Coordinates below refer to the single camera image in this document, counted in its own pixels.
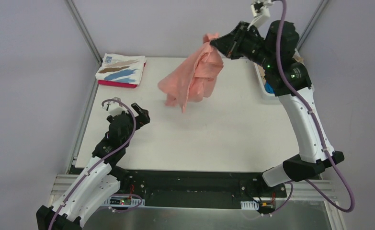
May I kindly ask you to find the pink t shirt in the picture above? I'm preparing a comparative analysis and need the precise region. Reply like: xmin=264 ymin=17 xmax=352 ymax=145
xmin=158 ymin=33 xmax=224 ymax=113

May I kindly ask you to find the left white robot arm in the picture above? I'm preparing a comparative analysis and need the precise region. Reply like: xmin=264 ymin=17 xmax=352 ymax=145
xmin=36 ymin=99 xmax=150 ymax=230

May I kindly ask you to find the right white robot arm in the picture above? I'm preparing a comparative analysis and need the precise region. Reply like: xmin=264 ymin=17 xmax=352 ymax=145
xmin=210 ymin=21 xmax=344 ymax=187

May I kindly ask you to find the folded white printed t shirt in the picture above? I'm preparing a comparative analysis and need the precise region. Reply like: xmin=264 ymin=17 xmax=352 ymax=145
xmin=95 ymin=53 xmax=147 ymax=88

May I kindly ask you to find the blue t shirt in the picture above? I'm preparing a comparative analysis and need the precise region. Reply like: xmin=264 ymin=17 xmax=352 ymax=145
xmin=264 ymin=82 xmax=274 ymax=94

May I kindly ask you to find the beige t shirt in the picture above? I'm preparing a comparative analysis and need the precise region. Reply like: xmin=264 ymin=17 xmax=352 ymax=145
xmin=257 ymin=53 xmax=304 ymax=85

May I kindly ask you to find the white plastic basket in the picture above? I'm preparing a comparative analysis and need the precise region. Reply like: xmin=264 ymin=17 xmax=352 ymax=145
xmin=253 ymin=48 xmax=304 ymax=104

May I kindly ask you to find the left controller board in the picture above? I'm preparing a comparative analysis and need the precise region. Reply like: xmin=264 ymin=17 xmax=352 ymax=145
xmin=109 ymin=196 xmax=132 ymax=206

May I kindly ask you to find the controller board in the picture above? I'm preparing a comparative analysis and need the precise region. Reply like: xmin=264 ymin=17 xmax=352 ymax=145
xmin=109 ymin=196 xmax=132 ymax=206
xmin=258 ymin=202 xmax=275 ymax=213

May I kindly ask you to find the right controller board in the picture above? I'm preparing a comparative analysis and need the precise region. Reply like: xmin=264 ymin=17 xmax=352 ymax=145
xmin=258 ymin=202 xmax=275 ymax=213

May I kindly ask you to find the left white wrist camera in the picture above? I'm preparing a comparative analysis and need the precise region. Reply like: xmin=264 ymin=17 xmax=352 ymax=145
xmin=102 ymin=97 xmax=127 ymax=116

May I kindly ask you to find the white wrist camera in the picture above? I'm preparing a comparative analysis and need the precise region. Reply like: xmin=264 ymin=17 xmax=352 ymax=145
xmin=102 ymin=97 xmax=127 ymax=116
xmin=247 ymin=0 xmax=273 ymax=30

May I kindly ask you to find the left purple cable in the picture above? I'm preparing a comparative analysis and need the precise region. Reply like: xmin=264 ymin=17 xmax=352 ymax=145
xmin=47 ymin=99 xmax=144 ymax=230

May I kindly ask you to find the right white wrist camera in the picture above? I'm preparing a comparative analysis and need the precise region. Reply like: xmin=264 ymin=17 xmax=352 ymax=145
xmin=247 ymin=0 xmax=273 ymax=30

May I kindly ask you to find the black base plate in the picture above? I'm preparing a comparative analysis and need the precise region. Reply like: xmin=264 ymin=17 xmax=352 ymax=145
xmin=103 ymin=170 xmax=290 ymax=209

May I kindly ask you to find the right aluminium frame post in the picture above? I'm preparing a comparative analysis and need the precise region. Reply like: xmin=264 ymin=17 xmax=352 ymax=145
xmin=296 ymin=0 xmax=330 ymax=51

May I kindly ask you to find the aluminium frame post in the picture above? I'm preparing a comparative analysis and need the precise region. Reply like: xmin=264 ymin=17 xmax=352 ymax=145
xmin=296 ymin=0 xmax=330 ymax=51
xmin=64 ymin=0 xmax=103 ymax=66

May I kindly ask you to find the left aluminium frame post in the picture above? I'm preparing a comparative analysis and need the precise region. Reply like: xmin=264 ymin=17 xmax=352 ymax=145
xmin=64 ymin=0 xmax=103 ymax=66

